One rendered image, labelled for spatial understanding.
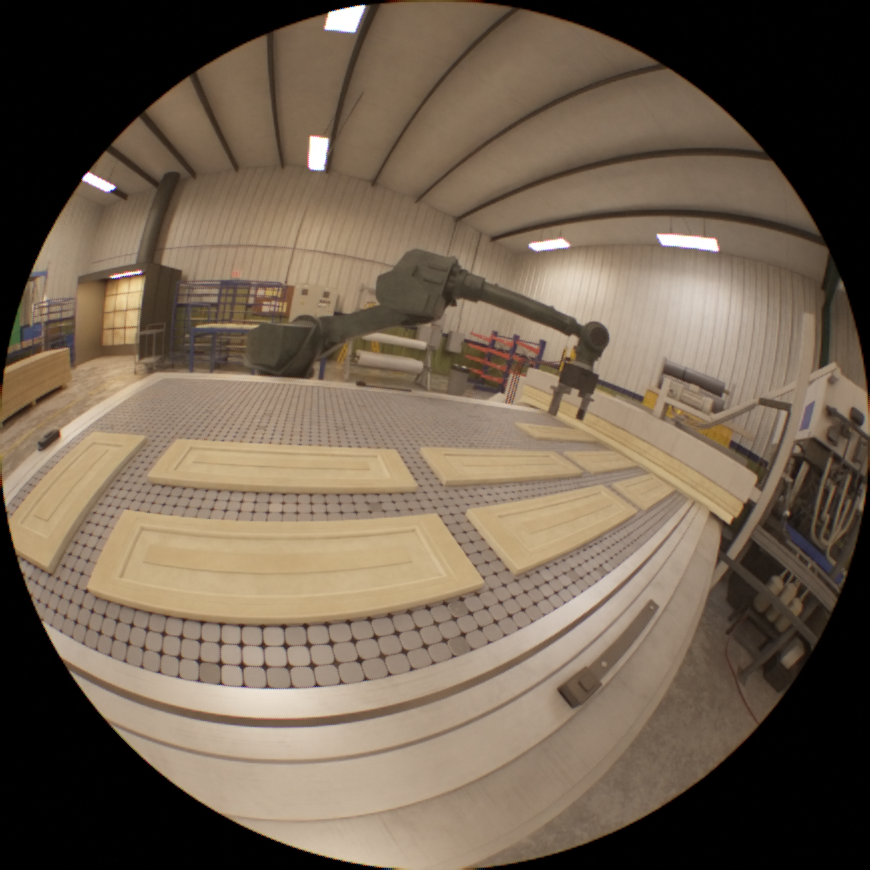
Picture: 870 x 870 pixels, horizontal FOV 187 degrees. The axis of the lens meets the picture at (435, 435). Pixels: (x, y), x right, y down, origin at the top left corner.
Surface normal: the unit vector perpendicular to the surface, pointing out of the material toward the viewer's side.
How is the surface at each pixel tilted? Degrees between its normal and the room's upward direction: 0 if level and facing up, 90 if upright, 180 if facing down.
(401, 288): 90
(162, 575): 11
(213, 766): 0
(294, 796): 0
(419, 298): 90
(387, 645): 0
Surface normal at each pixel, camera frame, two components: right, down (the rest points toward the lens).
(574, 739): 0.23, -0.91
